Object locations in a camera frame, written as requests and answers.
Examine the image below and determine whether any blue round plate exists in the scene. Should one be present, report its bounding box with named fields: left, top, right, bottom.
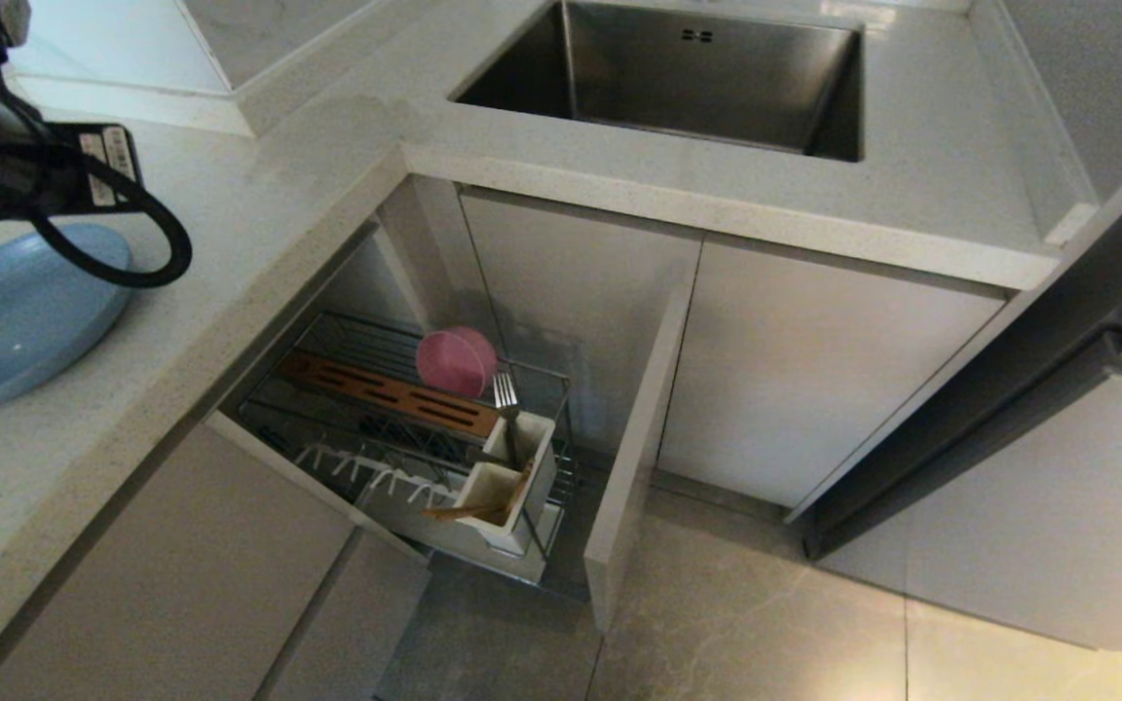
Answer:
left=0, top=222, right=133, bottom=408

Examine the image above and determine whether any pink speckled bowl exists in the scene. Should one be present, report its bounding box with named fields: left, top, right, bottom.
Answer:
left=415, top=326, right=499, bottom=398

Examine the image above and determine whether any metal fork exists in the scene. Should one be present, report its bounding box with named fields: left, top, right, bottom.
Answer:
left=493, top=373, right=525, bottom=466

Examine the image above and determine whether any beige pull-out cabinet front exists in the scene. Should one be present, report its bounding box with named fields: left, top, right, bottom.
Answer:
left=583, top=282, right=694, bottom=634

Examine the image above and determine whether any brown slotted wooden board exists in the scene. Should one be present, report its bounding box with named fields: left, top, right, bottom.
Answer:
left=277, top=349, right=503, bottom=441

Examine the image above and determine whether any large beige drawer front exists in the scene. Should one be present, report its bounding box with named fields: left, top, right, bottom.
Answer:
left=0, top=421, right=359, bottom=701

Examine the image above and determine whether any white drip tray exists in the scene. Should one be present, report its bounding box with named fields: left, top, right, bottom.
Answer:
left=355, top=467, right=564, bottom=587

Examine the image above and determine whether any narrow beige cabinet door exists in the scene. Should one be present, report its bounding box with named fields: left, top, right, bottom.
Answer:
left=461, top=190, right=703, bottom=459

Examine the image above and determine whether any small beige drawer front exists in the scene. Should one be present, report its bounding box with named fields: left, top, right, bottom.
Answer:
left=257, top=529, right=432, bottom=701

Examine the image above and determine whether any chopsticks bundle in holder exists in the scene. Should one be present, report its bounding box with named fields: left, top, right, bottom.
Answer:
left=503, top=458, right=535, bottom=532

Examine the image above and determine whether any white two-compartment cutlery holder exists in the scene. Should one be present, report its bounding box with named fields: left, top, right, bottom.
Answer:
left=449, top=407, right=558, bottom=558

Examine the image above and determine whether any stainless steel sink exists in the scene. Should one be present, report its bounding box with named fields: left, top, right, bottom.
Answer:
left=451, top=0, right=862, bottom=165

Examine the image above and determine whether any wide beige cabinet door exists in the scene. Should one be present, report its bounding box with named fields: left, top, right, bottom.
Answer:
left=656, top=239, right=1007, bottom=509

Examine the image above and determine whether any white appliance front panel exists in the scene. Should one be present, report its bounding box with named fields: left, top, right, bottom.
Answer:
left=817, top=326, right=1122, bottom=663

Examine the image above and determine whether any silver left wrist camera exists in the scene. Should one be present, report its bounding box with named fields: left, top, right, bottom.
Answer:
left=0, top=0, right=33, bottom=48

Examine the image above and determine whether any chrome wire pull-out rack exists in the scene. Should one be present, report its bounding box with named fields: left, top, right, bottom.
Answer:
left=238, top=310, right=581, bottom=595

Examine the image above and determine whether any dark grey door frame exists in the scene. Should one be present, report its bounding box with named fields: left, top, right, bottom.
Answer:
left=783, top=146, right=1122, bottom=563

